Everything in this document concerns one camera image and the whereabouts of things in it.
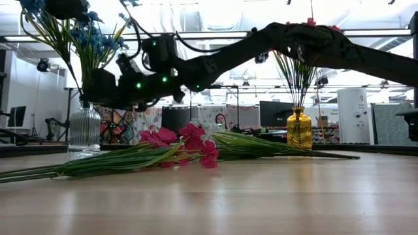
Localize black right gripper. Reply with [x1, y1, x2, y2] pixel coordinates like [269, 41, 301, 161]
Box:
[80, 54, 197, 112]

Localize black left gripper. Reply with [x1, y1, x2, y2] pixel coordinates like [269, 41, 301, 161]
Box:
[44, 0, 91, 20]

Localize clear ribbed glass vase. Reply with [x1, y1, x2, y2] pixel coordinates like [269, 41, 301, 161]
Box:
[67, 100, 102, 154]

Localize red artificial flower bunch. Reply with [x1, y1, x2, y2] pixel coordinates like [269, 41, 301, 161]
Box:
[272, 16, 343, 109]
[0, 122, 220, 184]

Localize yellow glass vase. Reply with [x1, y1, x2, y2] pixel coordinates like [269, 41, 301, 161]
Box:
[286, 106, 314, 152]

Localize black partition panel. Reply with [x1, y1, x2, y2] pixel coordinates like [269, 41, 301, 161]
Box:
[161, 106, 199, 134]

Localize small dark monitor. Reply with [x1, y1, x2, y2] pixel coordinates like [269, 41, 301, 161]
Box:
[7, 105, 27, 128]

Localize person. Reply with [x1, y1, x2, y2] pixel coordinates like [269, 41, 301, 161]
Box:
[214, 113, 230, 131]

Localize white artificial flower bunch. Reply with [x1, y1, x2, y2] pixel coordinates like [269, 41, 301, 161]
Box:
[189, 117, 361, 162]

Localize dark computer monitor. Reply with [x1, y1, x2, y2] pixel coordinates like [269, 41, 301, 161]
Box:
[259, 101, 295, 128]

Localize white cabinet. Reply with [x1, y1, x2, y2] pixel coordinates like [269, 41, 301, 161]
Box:
[337, 87, 375, 146]

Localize grey partition panel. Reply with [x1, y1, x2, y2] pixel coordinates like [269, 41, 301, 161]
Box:
[372, 103, 418, 147]

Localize black camera on stand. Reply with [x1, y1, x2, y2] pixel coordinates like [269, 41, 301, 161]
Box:
[36, 57, 52, 73]

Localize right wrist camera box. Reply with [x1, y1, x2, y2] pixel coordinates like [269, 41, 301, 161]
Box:
[141, 33, 180, 72]

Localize black overhead camera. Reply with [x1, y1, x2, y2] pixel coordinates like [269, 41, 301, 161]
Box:
[254, 52, 270, 65]

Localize black bracket block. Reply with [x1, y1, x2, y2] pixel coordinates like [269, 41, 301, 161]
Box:
[395, 109, 418, 143]

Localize black rig post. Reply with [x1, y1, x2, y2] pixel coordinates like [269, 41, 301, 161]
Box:
[410, 11, 418, 109]

